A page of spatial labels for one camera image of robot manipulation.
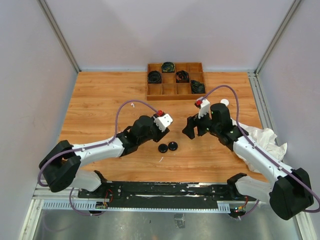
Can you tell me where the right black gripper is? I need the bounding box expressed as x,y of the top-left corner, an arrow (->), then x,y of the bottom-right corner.
182,107 -> 221,139

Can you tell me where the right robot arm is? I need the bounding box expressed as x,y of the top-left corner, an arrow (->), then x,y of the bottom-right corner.
182,99 -> 314,220

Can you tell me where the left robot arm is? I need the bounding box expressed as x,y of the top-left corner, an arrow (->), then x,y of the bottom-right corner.
39,113 -> 173,198

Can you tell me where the white charging case right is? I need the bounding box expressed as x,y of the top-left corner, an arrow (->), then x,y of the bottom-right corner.
220,98 -> 230,106

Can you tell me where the wooden compartment tray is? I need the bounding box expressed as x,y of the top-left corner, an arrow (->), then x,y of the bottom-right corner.
146,61 -> 207,101

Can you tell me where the crumpled white cloth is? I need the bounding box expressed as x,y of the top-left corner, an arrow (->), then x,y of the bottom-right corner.
239,123 -> 288,162

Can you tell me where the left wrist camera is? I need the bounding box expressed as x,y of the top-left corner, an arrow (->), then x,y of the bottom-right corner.
154,113 -> 173,132

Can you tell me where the dark green coiled strap right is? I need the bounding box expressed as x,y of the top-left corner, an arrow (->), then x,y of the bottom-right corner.
190,79 -> 206,95

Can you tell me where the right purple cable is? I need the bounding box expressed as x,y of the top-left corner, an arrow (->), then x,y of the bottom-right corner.
195,84 -> 320,221

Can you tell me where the purple cable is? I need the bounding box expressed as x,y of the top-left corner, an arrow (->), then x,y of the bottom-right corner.
37,100 -> 163,217
195,84 -> 320,221

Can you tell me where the black orange coiled strap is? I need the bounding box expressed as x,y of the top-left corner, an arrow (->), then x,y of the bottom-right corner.
175,69 -> 190,84

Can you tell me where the black coiled strap left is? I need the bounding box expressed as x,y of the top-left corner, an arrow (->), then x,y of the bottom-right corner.
147,70 -> 163,85

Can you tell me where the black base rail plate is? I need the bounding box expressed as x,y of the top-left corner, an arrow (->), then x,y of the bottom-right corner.
77,181 -> 256,210

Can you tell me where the green coiled strap top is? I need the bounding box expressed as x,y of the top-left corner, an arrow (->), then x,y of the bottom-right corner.
160,61 -> 176,74

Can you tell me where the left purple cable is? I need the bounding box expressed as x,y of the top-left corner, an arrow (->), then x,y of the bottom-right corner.
37,100 -> 163,217

